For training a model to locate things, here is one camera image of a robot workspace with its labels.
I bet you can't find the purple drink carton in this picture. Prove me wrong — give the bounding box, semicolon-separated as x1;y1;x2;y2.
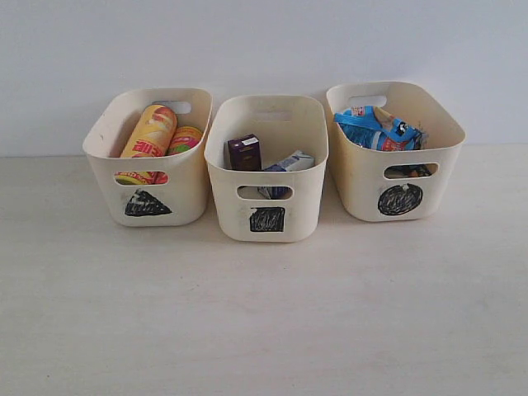
227;134;262;172

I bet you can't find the blue white milk carton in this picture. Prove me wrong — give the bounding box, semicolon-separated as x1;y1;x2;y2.
257;150;315;200

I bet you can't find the pink chips can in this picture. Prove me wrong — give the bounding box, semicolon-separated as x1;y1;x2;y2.
165;125;203;157

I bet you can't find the blue noodle packet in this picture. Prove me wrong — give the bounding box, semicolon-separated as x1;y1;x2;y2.
334;106;425;152

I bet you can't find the yellow chips can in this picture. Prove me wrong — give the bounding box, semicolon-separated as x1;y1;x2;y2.
115;104;177;185

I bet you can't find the orange noodle packet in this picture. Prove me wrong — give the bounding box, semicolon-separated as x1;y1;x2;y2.
384;164;436;179

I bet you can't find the middle cream plastic bin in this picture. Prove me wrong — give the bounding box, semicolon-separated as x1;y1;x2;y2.
205;95;329;243

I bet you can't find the cream plastic bin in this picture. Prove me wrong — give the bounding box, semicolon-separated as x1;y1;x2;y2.
205;95;329;243
82;87;213;227
325;82;465;222

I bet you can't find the left cream plastic bin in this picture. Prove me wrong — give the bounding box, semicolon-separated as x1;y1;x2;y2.
82;87;213;227

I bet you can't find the right cream plastic bin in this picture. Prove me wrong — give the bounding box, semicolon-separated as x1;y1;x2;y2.
325;82;465;222

